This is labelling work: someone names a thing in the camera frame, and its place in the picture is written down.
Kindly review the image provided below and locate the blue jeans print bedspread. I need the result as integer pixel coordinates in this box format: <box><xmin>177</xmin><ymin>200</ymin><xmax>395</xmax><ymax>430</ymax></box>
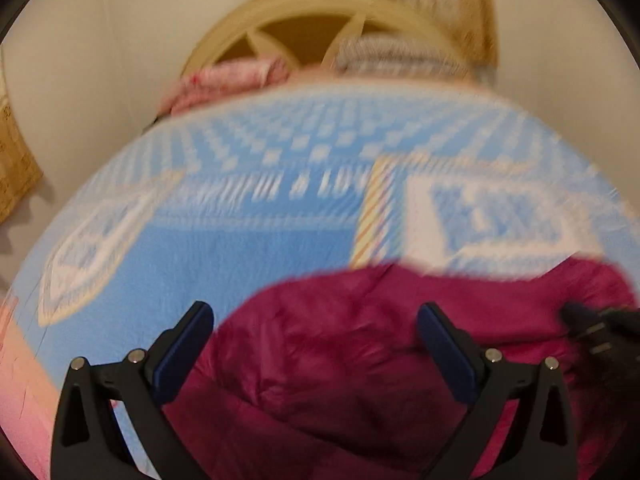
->
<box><xmin>1</xmin><ymin>80</ymin><xmax>639</xmax><ymax>479</ymax></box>

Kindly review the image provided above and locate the cream wooden headboard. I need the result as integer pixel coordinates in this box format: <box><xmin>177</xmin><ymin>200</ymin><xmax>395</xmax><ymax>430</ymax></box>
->
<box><xmin>182</xmin><ymin>0</ymin><xmax>466</xmax><ymax>75</ymax></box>

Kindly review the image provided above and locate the woven basket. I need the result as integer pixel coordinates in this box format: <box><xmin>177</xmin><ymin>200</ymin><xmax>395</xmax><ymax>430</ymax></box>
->
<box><xmin>0</xmin><ymin>62</ymin><xmax>43</xmax><ymax>223</ymax></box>

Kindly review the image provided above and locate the striped pillow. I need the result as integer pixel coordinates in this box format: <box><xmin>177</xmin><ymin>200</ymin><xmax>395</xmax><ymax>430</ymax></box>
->
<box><xmin>331</xmin><ymin>34</ymin><xmax>497</xmax><ymax>87</ymax></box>

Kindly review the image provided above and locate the pink floral folded blanket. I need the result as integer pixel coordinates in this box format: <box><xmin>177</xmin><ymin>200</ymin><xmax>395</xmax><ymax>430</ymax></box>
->
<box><xmin>157</xmin><ymin>56</ymin><xmax>291</xmax><ymax>116</ymax></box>

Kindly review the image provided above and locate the magenta puffer jacket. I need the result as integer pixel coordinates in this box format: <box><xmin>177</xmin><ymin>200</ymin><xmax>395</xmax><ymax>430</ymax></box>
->
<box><xmin>165</xmin><ymin>258</ymin><xmax>638</xmax><ymax>479</ymax></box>

